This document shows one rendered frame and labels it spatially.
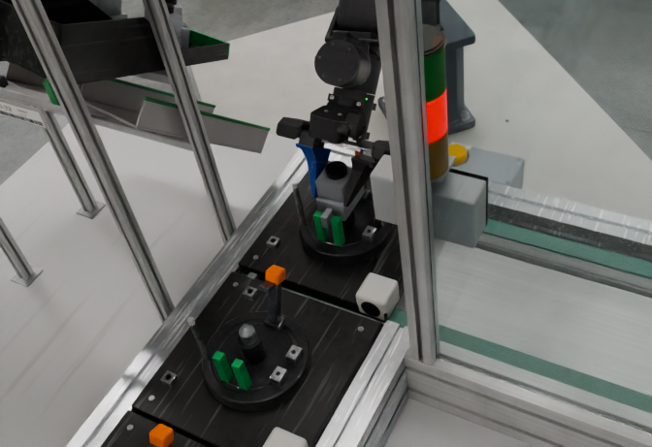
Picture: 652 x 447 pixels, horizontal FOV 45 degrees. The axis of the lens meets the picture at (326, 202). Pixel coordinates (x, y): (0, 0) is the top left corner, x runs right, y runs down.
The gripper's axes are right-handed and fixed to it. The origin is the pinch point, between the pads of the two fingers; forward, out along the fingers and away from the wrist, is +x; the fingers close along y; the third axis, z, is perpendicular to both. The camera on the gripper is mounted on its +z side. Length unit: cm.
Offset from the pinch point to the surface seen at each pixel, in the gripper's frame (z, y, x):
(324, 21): -64, -40, -27
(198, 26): -195, -171, -27
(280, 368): 14.5, 5.0, 22.9
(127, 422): 21.7, -10.7, 34.1
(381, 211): 16.5, 14.0, 0.4
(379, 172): 19.5, 13.9, -4.1
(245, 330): 16.7, 0.3, 19.0
